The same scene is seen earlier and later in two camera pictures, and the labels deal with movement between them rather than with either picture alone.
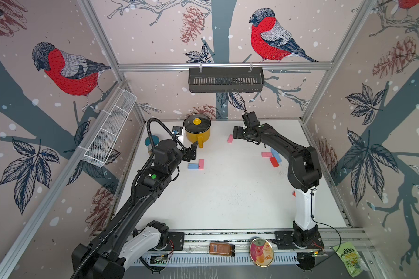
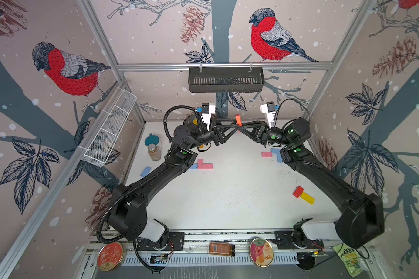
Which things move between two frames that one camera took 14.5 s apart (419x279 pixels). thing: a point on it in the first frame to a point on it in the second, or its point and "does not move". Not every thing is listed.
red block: x=274 y=161 to x=238 y=120
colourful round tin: x=261 y=252 does not move
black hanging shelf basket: x=227 y=79 does not move
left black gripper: x=187 y=156 to x=215 y=137
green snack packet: x=353 y=261 does not move
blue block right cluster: x=274 y=153 does not move
